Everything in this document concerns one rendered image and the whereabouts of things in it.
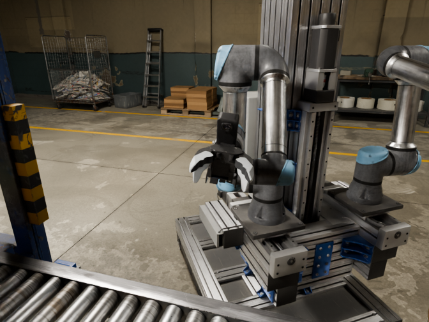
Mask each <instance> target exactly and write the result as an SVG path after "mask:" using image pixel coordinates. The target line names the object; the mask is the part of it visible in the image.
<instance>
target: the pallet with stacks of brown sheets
mask: <svg viewBox="0 0 429 322"><path fill-rule="evenodd" d="M216 90H217V87H209V86H198V87H196V88H195V87H194V86H173V87H170V92H171V96H168V97H166V98H164V107H162V108H161V114H170V115H180V116H200V117H212V112H213V111H216V109H217V108H218V107H219V104H216V103H217V101H218V99H217V94H216ZM171 110H182V112H183V113H182V114H179V113H169V112H170V111H171ZM190 111H204V115H199V114H190Z"/></svg>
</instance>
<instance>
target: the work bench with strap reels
mask: <svg viewBox="0 0 429 322"><path fill-rule="evenodd" d="M363 76H364V75H363ZM340 82H369V77H362V75H353V74H351V75H345V76H343V77H340V74H338V82H337V87H336V95H335V101H336V102H339V103H338V110H337V111H335V112H360V113H373V114H394V112H395V103H396V99H394V98H379V99H378V102H377V106H376V105H374V103H375V99H374V98H368V97H359V98H357V104H356V105H354V101H355V97H351V96H338V89H339V84H340ZM370 82H380V83H396V82H395V79H391V78H389V77H382V76H378V75H372V77H370ZM424 92H425V89H422V90H421V97H420V102H419V109H418V117H419V116H426V120H425V125H424V126H423V127H428V124H429V108H428V112H426V111H424V110H423V106H424V101H423V96H424ZM418 117H417V121H419V120H418ZM333 122H335V114H334V119H333ZM428 128H429V127H428Z"/></svg>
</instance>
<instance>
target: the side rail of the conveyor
mask: <svg viewBox="0 0 429 322"><path fill-rule="evenodd" d="M2 265H7V266H9V267H10V268H11V269H12V270H13V272H16V271H17V270H18V269H23V270H25V271H26V272H27V273H28V274H29V276H30V277H31V276H32V275H33V274H35V273H40V274H42V275H43V276H44V277H45V278H46V280H47V281H48V280H49V279H51V278H52V277H57V278H59V279H61V280H62V282H63V284H64V287H65V285H67V283H69V282H70V281H74V282H77V283H78V284H79V285H80V286H81V288H82V292H83V290H85V288H87V287H88V286H94V287H96V288H97V289H98V290H99V291H100V294H101V296H100V298H101V297H102V296H103V294H104V293H105V292H106V291H108V290H112V291H115V292H116V293H117V294H118V295H119V297H120V302H119V303H118V304H117V306H116V308H115V309H114V310H113V311H112V313H111V314H110V316H109V317H108V318H110V317H111V315H112V314H113V313H114V311H115V310H116V309H117V307H118V306H119V304H120V303H121V302H122V301H123V299H124V298H125V296H126V295H133V296H135V297H136V298H138V300H139V302H140V307H139V308H138V310H137V311H136V313H135V315H134V316H133V317H132V319H131V321H130V322H133V320H134V319H135V318H136V316H137V314H138V313H139V311H140V310H141V308H142V307H143V305H144V304H145V302H146V301H147V300H154V301H156V302H157V303H158V304H159V305H160V307H161V312H160V313H159V315H158V317H157V319H156V321H155V322H159V320H160V319H161V317H162V315H163V313H164V312H165V309H166V308H167V306H169V305H175V306H177V307H179V308H180V309H181V310H182V312H183V317H182V318H181V321H180V322H185V320H186V317H187V315H188V313H189V312H190V311H199V312H201V313H202V314H203V315H204V316H205V319H206V322H211V319H212V318H213V317H214V316H221V317H223V318H225V319H226V320H227V321H228V322H316V321H310V320H307V319H302V318H297V317H294V316H288V315H284V314H279V313H276V312H271V311H267V310H262V309H257V308H253V307H248V306H245V305H240V304H236V303H230V302H226V301H222V300H217V299H214V298H208V297H205V296H199V295H194V294H191V293H185V292H182V291H177V290H173V289H168V288H165V287H160V286H154V285H150V284H146V283H142V282H137V281H134V280H128V279H123V278H119V277H114V276H111V275H105V274H102V273H97V272H92V271H88V270H83V269H80V268H74V267H71V266H66V265H62V264H57V263H51V262H48V261H43V260H39V259H34V258H31V257H26V256H20V255H17V254H12V253H8V252H3V251H0V267H1V266H2ZM100 298H99V299H100ZM99 299H98V300H99ZM96 303H97V302H96ZM96 303H95V304H96ZM95 304H94V305H95ZM93 307H94V306H92V307H91V308H93ZM90 310H91V309H90ZM90 310H89V311H90ZM89 311H88V312H89Z"/></svg>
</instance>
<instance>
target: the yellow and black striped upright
mask: <svg viewBox="0 0 429 322"><path fill-rule="evenodd" d="M1 109H2V112H3V117H4V122H5V125H6V130H7V133H8V138H9V141H10V146H11V150H12V153H13V159H14V162H15V167H16V170H17V174H18V177H19V182H20V187H21V190H22V195H23V198H24V203H25V206H26V211H27V216H28V219H29V223H30V224H36V225H40V224H42V223H43V222H45V221H46V220H48V219H49V215H48V211H47V205H46V201H45V196H44V193H43V187H42V184H41V178H40V173H39V169H38V164H37V160H36V155H35V152H34V146H33V140H32V137H31V132H30V128H29V123H28V119H27V115H26V110H25V106H24V104H21V103H11V104H7V105H2V106H1Z"/></svg>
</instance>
